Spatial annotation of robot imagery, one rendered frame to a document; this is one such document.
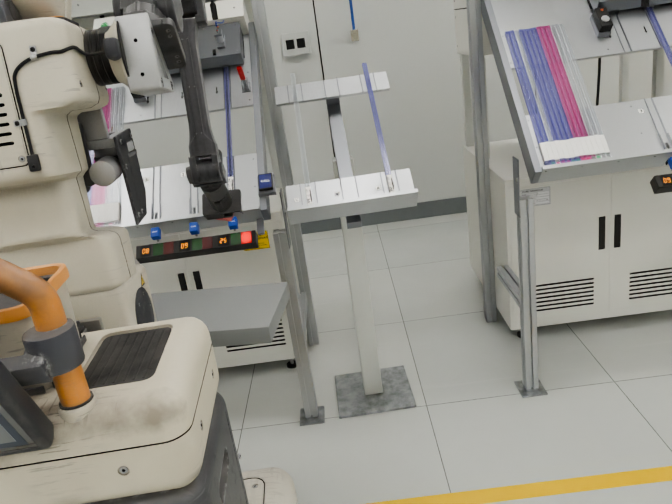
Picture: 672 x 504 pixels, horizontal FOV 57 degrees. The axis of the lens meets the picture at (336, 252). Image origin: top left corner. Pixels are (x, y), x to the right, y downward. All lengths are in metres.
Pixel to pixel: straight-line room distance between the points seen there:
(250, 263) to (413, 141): 1.83
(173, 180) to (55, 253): 0.82
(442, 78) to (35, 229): 2.92
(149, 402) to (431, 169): 3.18
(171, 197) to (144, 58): 0.87
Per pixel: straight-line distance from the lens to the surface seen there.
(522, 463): 1.83
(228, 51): 2.04
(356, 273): 1.91
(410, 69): 3.67
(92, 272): 1.09
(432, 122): 3.72
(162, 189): 1.87
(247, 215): 1.76
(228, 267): 2.15
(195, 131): 1.49
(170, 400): 0.73
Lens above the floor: 1.17
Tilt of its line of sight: 20 degrees down
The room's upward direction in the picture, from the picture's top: 8 degrees counter-clockwise
